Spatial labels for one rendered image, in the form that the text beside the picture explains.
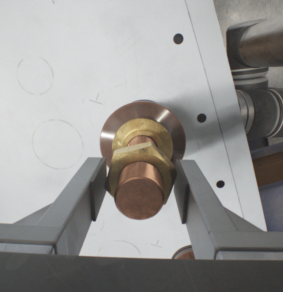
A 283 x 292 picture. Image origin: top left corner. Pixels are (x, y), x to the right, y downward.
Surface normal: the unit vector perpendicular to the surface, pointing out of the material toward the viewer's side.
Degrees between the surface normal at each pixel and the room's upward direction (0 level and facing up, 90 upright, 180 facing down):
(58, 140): 0
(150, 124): 0
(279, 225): 0
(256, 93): 60
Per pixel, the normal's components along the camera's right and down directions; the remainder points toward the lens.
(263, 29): -0.89, -0.42
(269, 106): 0.17, -0.16
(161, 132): -0.02, 0.29
